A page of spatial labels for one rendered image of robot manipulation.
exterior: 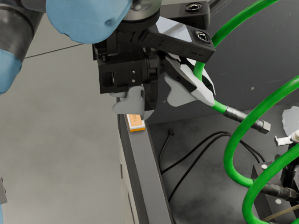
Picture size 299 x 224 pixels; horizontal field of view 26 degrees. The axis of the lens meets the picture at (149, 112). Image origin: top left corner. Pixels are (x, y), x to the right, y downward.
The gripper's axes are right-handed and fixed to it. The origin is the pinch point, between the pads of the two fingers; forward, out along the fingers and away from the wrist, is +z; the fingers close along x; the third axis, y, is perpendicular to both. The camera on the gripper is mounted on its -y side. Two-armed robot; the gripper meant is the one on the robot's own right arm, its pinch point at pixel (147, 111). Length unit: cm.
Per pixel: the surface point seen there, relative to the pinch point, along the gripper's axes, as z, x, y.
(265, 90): 33, -31, -33
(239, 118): 7.3, -2.2, -15.7
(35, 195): 121, -78, 25
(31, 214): 121, -69, 27
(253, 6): -15.4, -2.5, -15.3
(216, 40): -9.8, -2.8, -10.6
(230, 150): 0.6, 9.0, -10.2
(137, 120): 25.4, -21.2, -2.2
